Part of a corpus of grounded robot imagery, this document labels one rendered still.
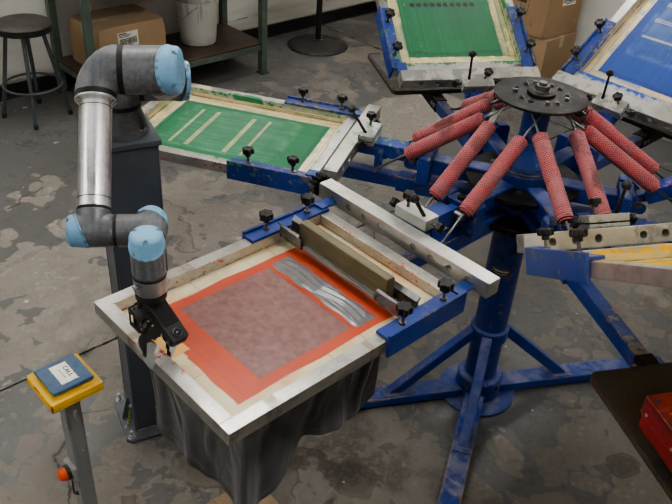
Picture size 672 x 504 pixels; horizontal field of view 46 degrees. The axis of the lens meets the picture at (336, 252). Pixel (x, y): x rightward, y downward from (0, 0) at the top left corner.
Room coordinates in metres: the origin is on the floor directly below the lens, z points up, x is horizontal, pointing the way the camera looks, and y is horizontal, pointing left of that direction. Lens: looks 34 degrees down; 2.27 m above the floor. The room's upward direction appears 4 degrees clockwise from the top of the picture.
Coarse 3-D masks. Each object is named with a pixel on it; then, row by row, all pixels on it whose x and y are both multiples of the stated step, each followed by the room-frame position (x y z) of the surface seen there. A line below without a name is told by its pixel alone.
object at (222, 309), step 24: (264, 264) 1.83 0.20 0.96; (312, 264) 1.85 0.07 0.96; (216, 288) 1.70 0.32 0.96; (240, 288) 1.71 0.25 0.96; (264, 288) 1.72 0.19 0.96; (288, 288) 1.72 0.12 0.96; (192, 312) 1.59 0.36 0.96; (216, 312) 1.60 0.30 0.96; (240, 312) 1.61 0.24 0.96; (264, 312) 1.61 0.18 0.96; (192, 336) 1.50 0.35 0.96; (216, 336) 1.50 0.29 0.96
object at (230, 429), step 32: (320, 224) 2.07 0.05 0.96; (224, 256) 1.81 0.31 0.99; (384, 256) 1.87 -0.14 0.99; (128, 288) 1.63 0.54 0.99; (128, 320) 1.50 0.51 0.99; (160, 352) 1.39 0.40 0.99; (352, 352) 1.44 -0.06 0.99; (384, 352) 1.49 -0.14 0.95; (192, 384) 1.29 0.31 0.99; (288, 384) 1.32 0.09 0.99; (320, 384) 1.34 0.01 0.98; (224, 416) 1.20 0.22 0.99; (256, 416) 1.21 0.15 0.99
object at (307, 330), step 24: (288, 312) 1.62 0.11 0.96; (312, 312) 1.63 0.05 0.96; (336, 312) 1.63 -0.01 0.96; (384, 312) 1.65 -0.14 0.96; (240, 336) 1.51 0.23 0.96; (264, 336) 1.52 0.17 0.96; (288, 336) 1.52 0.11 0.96; (312, 336) 1.53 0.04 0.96; (336, 336) 1.54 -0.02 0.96; (192, 360) 1.41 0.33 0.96; (216, 360) 1.42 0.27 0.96; (240, 360) 1.42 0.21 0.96; (264, 360) 1.43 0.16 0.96; (288, 360) 1.43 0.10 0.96; (312, 360) 1.44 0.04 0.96; (216, 384) 1.33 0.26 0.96; (240, 384) 1.34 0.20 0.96; (264, 384) 1.35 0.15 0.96
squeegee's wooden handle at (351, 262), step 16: (304, 224) 1.90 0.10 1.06; (304, 240) 1.89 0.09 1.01; (320, 240) 1.84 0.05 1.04; (336, 240) 1.82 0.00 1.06; (336, 256) 1.79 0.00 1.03; (352, 256) 1.75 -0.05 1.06; (352, 272) 1.74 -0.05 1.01; (368, 272) 1.70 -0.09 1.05; (384, 272) 1.69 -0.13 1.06; (368, 288) 1.70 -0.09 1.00; (384, 288) 1.66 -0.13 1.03
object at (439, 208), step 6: (438, 204) 2.09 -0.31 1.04; (444, 204) 2.10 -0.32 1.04; (432, 210) 2.05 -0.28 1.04; (438, 210) 2.06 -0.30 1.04; (444, 210) 2.06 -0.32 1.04; (450, 210) 2.06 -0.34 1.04; (444, 216) 2.04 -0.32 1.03; (450, 216) 2.06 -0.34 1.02; (408, 222) 1.98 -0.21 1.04; (444, 222) 2.04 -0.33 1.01; (450, 222) 2.07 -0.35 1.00
